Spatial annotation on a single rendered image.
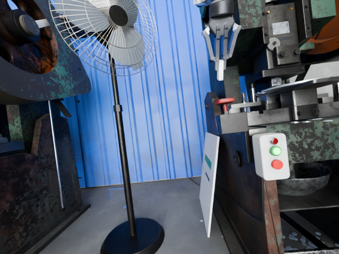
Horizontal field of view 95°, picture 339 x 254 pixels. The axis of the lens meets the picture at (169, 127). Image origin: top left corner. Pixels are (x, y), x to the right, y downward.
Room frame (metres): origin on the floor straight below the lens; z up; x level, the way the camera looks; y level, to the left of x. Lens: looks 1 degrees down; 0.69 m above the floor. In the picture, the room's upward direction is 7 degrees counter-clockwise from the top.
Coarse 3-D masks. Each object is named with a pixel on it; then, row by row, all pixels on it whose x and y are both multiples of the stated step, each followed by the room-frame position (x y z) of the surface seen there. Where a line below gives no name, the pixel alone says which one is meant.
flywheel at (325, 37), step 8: (336, 0) 0.80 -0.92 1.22; (336, 8) 0.80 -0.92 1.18; (336, 16) 0.80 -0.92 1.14; (328, 24) 0.85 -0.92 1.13; (336, 24) 0.81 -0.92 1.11; (320, 32) 0.90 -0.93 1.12; (328, 32) 0.85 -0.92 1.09; (336, 32) 0.81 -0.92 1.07; (312, 40) 0.94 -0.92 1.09; (320, 40) 0.89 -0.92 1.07; (328, 40) 0.82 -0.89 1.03; (336, 40) 0.78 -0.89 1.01; (320, 48) 0.87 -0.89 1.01; (328, 48) 0.83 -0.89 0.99; (336, 48) 0.79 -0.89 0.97
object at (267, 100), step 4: (264, 96) 0.76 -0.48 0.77; (268, 96) 0.74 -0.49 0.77; (272, 96) 0.74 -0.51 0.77; (276, 96) 0.74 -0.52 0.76; (260, 100) 0.80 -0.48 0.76; (264, 100) 0.76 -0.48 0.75; (268, 100) 0.74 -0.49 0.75; (272, 100) 0.74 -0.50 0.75; (276, 100) 0.74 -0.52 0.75; (280, 100) 0.74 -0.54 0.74
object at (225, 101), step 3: (219, 99) 0.55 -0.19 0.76; (222, 99) 0.54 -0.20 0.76; (225, 99) 0.54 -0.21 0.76; (228, 99) 0.54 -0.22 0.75; (231, 99) 0.54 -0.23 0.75; (234, 99) 0.55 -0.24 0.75; (216, 102) 0.57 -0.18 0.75; (219, 102) 0.55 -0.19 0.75; (222, 102) 0.55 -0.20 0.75; (225, 102) 0.55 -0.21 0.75; (228, 102) 0.55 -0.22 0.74; (231, 102) 0.57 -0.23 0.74; (222, 105) 0.58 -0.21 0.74; (225, 105) 0.57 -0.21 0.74; (225, 108) 0.57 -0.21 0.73
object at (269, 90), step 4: (332, 76) 0.52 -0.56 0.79; (336, 76) 0.52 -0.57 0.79; (304, 80) 0.53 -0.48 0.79; (308, 80) 0.53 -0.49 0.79; (288, 84) 0.56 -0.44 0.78; (292, 84) 0.55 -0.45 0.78; (296, 84) 0.55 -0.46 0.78; (272, 88) 0.60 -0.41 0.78; (276, 88) 0.59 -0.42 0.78; (280, 88) 0.60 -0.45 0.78; (284, 88) 0.61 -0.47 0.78; (260, 92) 0.66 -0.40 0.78; (264, 92) 0.68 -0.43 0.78; (268, 92) 0.68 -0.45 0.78; (272, 92) 0.69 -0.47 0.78
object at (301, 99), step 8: (312, 80) 0.50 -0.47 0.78; (320, 80) 0.49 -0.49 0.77; (328, 80) 0.49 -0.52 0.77; (336, 80) 0.49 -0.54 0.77; (288, 88) 0.60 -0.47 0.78; (296, 88) 0.57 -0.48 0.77; (304, 88) 0.59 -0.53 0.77; (312, 88) 0.61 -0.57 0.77; (280, 96) 0.68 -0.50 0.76; (288, 96) 0.64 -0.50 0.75; (296, 96) 0.61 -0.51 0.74; (304, 96) 0.61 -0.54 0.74; (312, 96) 0.61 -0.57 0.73; (288, 104) 0.64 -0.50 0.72; (296, 104) 0.61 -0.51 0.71; (304, 104) 0.61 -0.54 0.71; (312, 104) 0.61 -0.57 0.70; (296, 112) 0.61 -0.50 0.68; (304, 112) 0.61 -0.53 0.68; (312, 112) 0.61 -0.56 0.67
